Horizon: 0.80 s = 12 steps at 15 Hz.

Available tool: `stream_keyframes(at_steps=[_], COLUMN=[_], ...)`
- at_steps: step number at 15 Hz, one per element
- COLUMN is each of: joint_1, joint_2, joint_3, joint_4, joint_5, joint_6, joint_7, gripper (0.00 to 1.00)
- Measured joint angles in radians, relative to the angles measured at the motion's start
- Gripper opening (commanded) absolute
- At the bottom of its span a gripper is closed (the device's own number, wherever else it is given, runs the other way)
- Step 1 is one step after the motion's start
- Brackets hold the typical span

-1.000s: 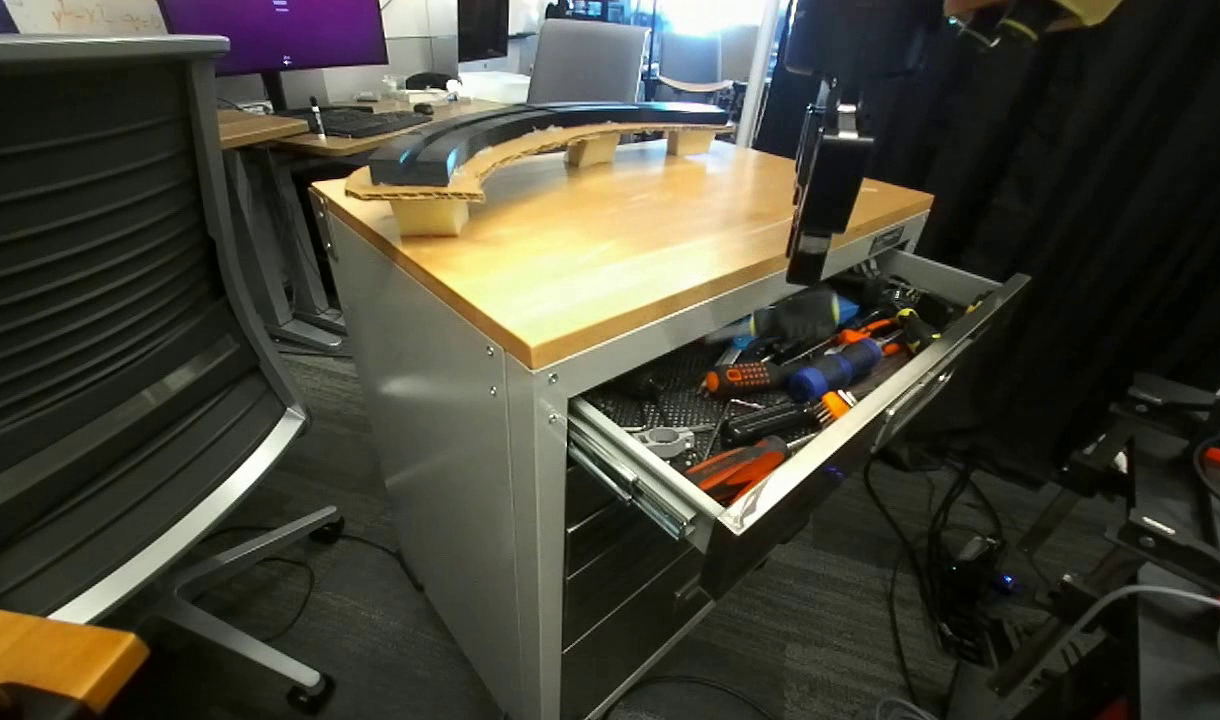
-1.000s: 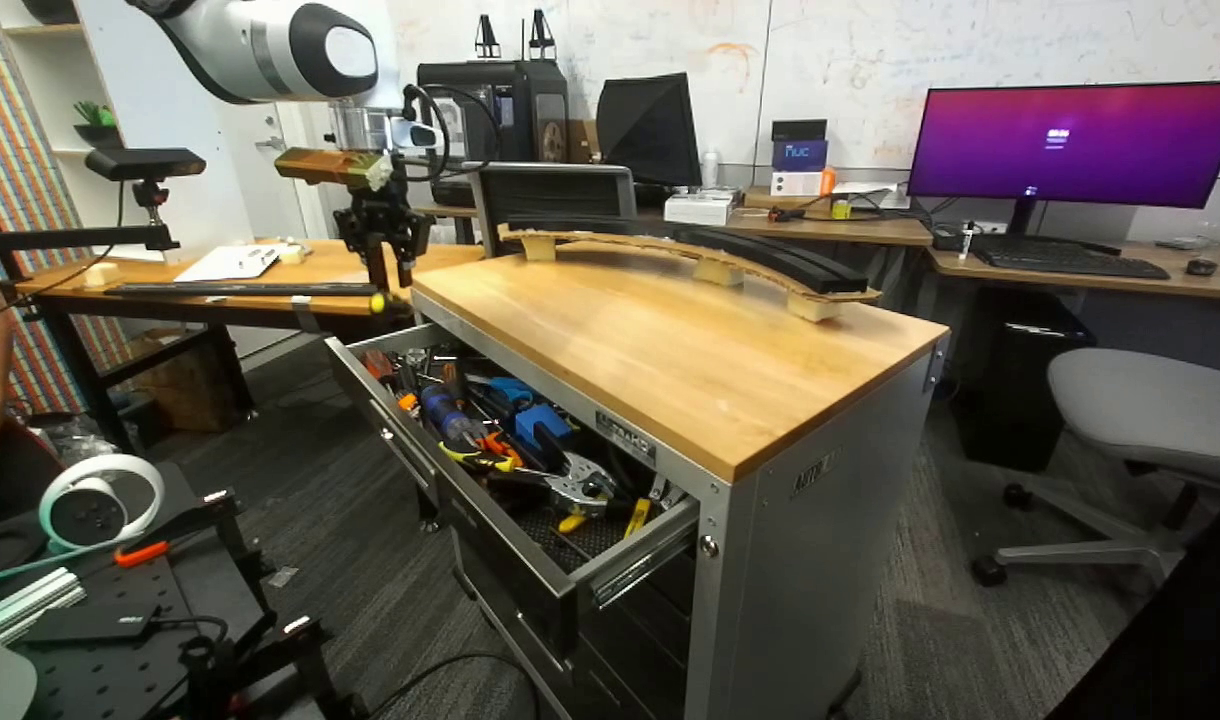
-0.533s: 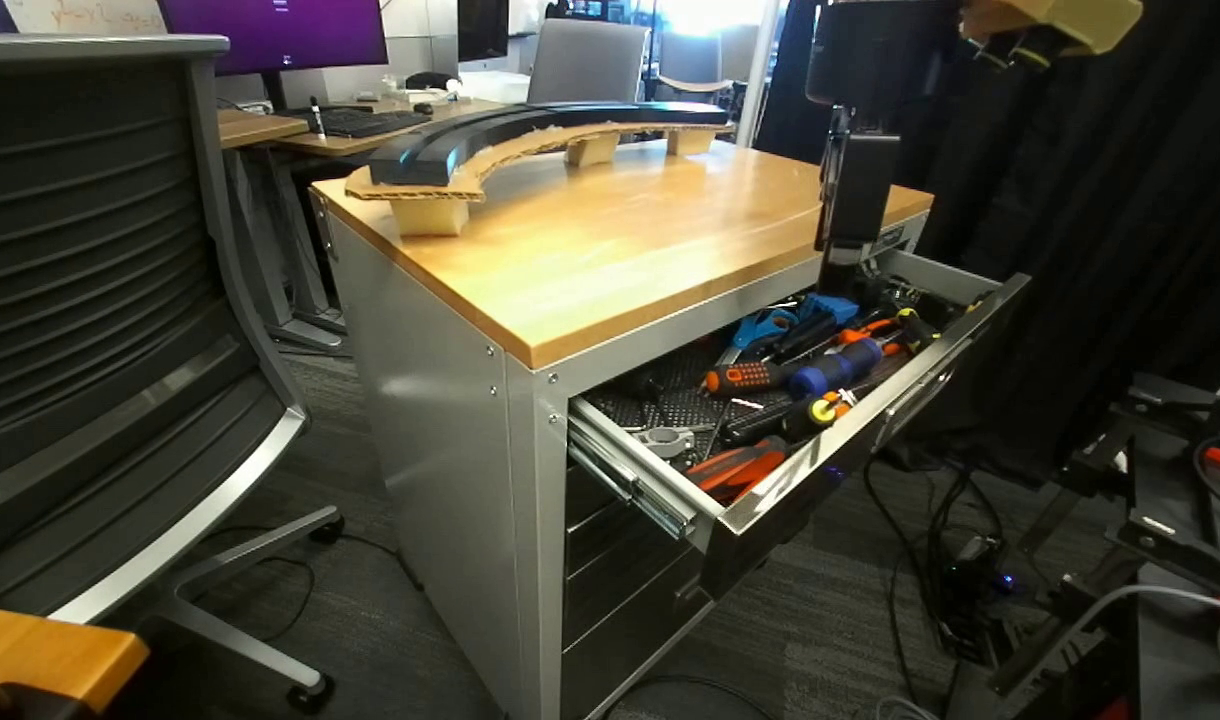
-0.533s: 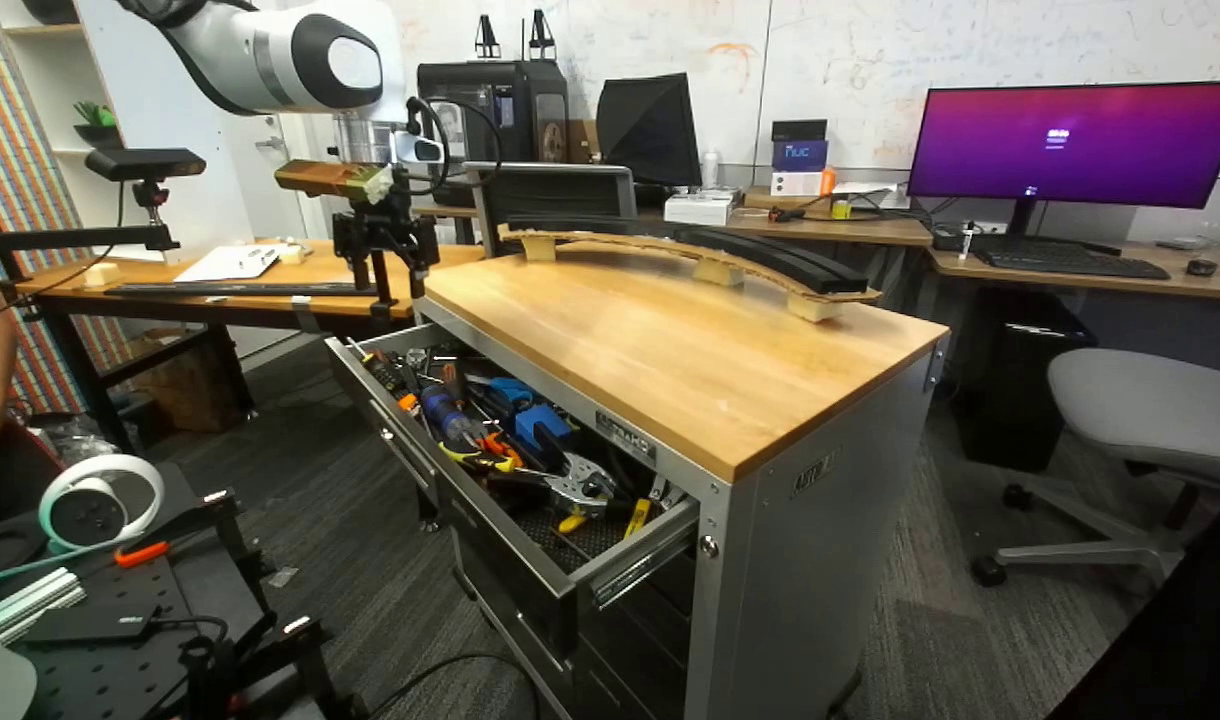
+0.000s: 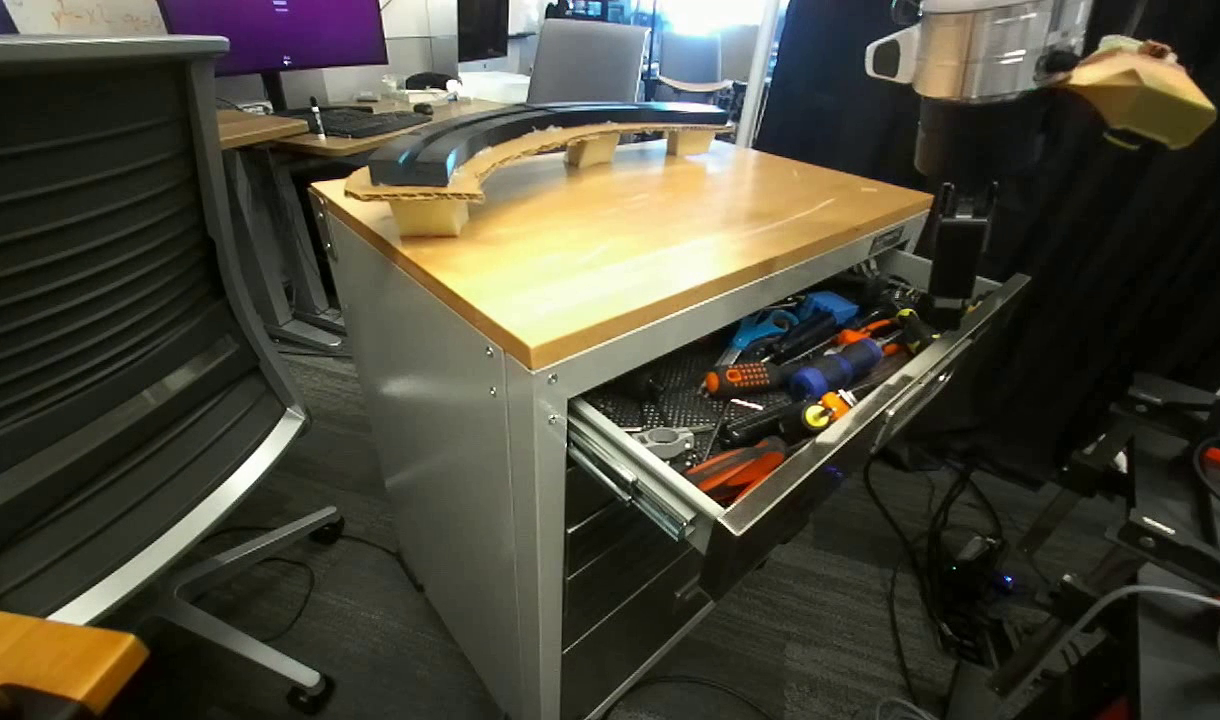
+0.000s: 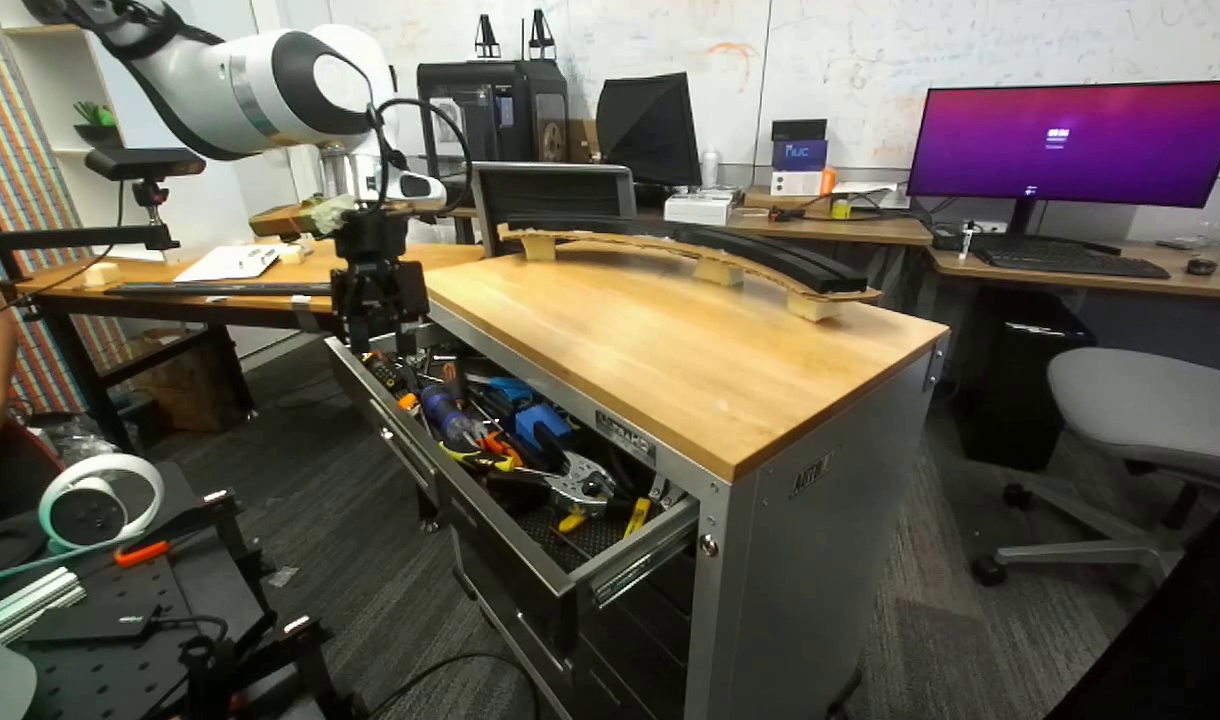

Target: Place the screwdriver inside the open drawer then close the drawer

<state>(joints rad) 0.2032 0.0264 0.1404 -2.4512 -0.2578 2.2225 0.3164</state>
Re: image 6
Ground grey metal tool drawer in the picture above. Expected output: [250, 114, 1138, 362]
[322, 330, 705, 620]

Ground blue cardboard box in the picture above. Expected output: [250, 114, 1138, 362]
[767, 114, 831, 175]

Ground purple screen computer monitor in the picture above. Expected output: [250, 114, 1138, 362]
[902, 76, 1220, 243]

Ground black stereo camera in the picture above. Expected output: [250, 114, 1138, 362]
[83, 142, 208, 216]

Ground black computer tower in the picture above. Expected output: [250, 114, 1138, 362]
[960, 290, 1090, 471]

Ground orange handled pliers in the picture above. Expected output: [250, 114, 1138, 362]
[465, 429, 524, 475]

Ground blue rectangular box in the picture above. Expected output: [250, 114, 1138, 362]
[514, 401, 578, 457]

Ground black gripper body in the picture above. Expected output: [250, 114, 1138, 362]
[328, 206, 431, 334]

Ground black angled monitor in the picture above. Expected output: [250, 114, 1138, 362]
[597, 73, 705, 193]

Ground curved wooden track piece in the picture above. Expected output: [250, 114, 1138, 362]
[495, 216, 889, 326]

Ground silver metal clamp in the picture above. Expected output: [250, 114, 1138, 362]
[552, 450, 624, 514]

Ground white tape roll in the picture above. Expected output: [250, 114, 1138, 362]
[34, 450, 166, 556]

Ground yellow handled pliers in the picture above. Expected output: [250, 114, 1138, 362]
[552, 501, 600, 539]

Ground white paper sheet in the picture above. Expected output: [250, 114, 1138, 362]
[172, 236, 303, 288]

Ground yellow handled tool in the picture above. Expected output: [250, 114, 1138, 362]
[621, 493, 661, 539]

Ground black optical breadboard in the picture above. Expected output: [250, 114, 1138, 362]
[0, 487, 359, 720]

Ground silver aluminium bar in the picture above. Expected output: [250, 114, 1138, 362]
[0, 564, 89, 653]

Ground black keyboard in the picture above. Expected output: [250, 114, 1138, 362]
[963, 233, 1176, 283]

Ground white shelf unit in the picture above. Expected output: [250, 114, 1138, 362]
[0, 0, 303, 256]

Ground blue handled screwdriver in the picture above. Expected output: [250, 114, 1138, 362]
[414, 374, 482, 450]

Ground white small box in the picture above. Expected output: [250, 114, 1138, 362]
[661, 188, 741, 229]

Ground grey office chair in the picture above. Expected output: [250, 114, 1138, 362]
[963, 344, 1220, 592]

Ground long wooden computer desk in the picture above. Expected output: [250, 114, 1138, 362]
[631, 195, 1220, 306]

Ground black 3D printer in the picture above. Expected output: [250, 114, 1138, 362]
[414, 4, 573, 204]

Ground grey wood-topped tool cabinet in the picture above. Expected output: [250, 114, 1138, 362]
[410, 243, 951, 720]

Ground grey metal box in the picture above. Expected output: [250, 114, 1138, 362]
[467, 155, 639, 256]

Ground wooden black-framed side desk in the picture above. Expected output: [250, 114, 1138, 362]
[5, 195, 493, 533]

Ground orange handled small tool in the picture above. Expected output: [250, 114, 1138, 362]
[106, 536, 181, 570]

